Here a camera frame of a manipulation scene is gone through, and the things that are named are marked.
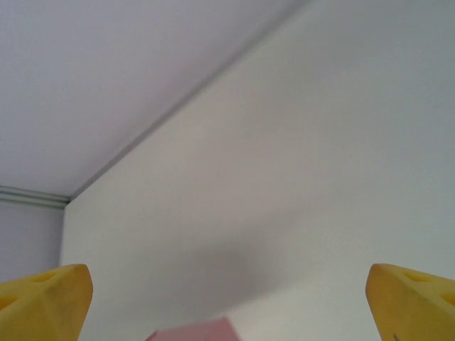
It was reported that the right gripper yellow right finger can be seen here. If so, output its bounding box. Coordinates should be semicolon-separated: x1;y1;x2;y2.
365;263;455;341

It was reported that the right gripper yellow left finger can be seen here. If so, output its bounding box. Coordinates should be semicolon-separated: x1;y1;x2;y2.
0;263;95;341

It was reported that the pink paper box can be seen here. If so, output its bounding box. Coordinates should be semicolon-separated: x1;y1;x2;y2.
144;317;245;341

